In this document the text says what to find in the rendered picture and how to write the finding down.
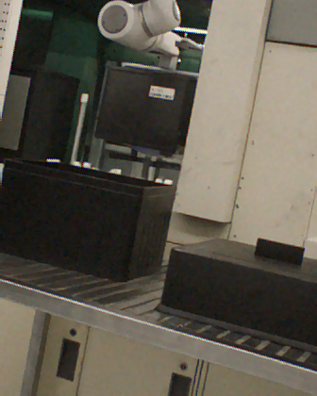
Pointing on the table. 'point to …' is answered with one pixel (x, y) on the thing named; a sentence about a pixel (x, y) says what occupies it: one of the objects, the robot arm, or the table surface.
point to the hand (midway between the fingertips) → (170, 47)
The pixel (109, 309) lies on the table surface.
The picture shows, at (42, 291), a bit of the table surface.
